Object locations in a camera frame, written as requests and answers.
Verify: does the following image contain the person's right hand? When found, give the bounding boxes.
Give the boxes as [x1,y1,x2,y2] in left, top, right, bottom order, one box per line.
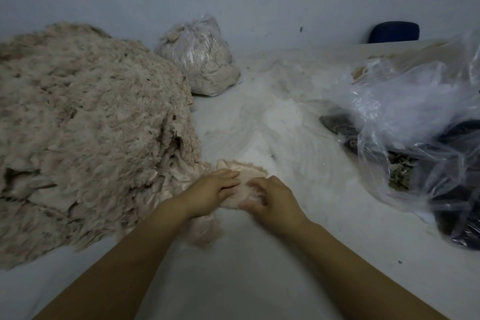
[238,175,310,241]

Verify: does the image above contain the person's left hand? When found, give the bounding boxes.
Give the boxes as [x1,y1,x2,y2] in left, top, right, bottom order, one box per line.
[174,168,243,220]

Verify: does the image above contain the large pile beige fabric scraps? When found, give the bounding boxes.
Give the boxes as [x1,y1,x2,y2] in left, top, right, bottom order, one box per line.
[0,22,207,271]

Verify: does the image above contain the person's left forearm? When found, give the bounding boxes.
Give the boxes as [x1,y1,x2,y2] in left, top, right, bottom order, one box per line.
[33,199,192,320]

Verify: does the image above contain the person's right forearm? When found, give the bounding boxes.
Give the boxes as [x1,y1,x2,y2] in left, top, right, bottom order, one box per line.
[288,218,451,320]

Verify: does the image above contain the beige fur pile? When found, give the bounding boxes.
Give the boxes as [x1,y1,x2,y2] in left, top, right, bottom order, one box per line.
[352,42,466,81]

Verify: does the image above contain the clear bag of beige scraps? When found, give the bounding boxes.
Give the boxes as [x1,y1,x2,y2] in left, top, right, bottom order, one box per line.
[155,16,243,98]

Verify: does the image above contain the large clear plastic bag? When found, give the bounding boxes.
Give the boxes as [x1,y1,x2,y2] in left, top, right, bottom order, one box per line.
[326,31,480,251]

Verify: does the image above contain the blue chair back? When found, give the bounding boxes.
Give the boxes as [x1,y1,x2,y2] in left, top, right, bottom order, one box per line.
[367,20,421,45]

